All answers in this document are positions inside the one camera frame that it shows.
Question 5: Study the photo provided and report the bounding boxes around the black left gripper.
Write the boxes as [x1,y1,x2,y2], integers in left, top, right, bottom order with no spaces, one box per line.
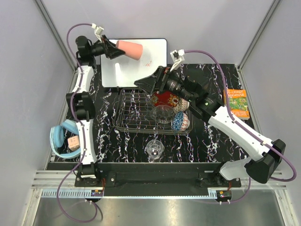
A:
[89,35,126,60]

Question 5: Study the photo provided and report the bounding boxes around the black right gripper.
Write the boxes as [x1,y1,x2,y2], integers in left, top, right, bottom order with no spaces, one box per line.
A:
[134,65,195,103]

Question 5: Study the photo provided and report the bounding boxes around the red floral bowl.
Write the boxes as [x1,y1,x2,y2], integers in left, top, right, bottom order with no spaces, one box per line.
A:
[151,91,179,107]

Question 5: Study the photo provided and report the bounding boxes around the pink plastic cup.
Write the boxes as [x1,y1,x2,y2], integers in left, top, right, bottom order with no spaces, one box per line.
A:
[116,40,143,60]

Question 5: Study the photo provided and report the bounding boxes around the clear glass plate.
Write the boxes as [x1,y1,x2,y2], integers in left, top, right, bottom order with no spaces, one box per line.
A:
[150,105,176,124]

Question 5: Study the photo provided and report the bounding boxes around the brown patterned bowl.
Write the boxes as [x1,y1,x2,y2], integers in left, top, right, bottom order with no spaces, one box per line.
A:
[174,98,190,112]

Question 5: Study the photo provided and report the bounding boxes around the blue triangle pattern bowl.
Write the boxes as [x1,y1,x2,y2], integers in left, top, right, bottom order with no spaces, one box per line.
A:
[171,111,190,130]

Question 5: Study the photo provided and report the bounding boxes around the clear drinking glass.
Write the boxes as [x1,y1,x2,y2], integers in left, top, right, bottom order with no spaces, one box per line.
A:
[146,139,165,162]

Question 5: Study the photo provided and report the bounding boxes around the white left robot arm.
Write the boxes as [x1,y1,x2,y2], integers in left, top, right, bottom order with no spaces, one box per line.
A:
[66,35,125,186]

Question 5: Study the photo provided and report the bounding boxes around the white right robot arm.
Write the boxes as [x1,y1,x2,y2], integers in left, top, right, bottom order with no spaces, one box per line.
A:
[134,66,286,187]

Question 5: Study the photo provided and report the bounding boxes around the white dry-erase board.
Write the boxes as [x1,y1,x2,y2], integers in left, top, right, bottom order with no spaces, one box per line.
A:
[101,38,167,88]

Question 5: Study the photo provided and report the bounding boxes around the orange treehouse book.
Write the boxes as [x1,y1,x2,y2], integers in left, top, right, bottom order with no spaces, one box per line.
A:
[223,89,250,120]

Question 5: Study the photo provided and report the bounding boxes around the pink cube block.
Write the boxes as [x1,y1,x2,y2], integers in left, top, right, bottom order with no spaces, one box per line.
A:
[67,135,80,152]

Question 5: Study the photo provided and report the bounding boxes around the light blue headphones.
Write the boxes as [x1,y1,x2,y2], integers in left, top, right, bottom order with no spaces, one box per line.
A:
[49,119,81,159]

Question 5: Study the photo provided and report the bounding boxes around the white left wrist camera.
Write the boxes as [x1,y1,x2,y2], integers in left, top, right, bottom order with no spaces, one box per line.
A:
[91,24,104,42]

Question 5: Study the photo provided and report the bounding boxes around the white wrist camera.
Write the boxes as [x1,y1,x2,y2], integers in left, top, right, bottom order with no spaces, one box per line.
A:
[91,24,104,42]
[170,49,185,71]

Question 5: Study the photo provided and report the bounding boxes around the metal wire dish rack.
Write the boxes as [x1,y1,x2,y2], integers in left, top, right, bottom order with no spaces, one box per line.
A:
[113,89,193,136]

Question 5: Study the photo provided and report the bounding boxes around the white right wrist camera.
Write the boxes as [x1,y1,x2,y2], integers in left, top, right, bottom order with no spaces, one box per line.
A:
[170,49,185,71]

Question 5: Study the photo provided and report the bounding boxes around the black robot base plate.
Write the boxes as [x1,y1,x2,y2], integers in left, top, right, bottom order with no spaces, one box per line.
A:
[47,161,243,197]

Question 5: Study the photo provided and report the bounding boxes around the purple floor cable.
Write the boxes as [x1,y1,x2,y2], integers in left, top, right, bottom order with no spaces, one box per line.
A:
[57,197,103,223]

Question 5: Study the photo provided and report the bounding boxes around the grey cable duct rail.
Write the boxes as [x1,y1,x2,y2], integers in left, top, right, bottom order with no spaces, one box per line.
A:
[41,188,228,199]

